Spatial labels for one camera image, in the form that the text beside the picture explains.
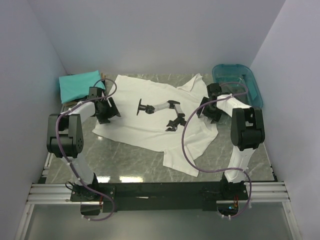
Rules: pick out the teal plastic bin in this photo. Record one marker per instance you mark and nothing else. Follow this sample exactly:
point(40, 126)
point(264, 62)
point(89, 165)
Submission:
point(226, 73)

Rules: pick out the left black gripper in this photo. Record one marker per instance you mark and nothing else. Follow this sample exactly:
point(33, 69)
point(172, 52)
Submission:
point(109, 109)

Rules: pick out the white printed t shirt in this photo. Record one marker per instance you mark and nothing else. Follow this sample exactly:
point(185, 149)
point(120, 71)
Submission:
point(149, 131)

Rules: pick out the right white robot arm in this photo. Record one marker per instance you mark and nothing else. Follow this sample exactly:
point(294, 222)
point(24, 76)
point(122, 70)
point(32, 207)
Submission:
point(247, 130)

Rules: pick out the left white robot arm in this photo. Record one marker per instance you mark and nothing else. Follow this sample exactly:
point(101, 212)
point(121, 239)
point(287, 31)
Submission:
point(65, 134)

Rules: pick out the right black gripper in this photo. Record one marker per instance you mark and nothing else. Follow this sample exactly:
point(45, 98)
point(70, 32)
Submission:
point(207, 113)

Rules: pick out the teal folded t shirt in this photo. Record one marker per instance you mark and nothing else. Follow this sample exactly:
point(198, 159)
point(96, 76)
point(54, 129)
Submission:
point(73, 87)

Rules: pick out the black base beam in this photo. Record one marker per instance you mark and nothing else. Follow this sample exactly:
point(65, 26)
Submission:
point(143, 196)

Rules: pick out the aluminium frame rail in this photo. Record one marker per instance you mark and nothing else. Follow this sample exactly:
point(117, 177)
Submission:
point(41, 193)

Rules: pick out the black folded t shirt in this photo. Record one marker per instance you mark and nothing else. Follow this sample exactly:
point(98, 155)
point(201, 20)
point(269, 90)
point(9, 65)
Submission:
point(107, 87)

